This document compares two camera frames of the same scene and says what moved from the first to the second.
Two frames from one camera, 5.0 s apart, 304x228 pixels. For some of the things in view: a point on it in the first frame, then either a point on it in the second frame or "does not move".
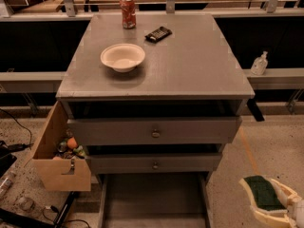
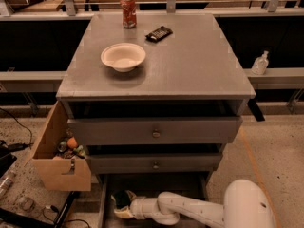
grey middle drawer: (201, 162) does not move
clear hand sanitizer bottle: (259, 65) does not move
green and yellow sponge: (265, 196) -> (122, 199)
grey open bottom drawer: (155, 200) does not move
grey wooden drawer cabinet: (153, 99) does not move
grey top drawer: (142, 131) does not move
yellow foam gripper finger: (270, 218) -> (123, 212)
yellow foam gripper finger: (288, 197) -> (131, 195)
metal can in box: (62, 146) does not move
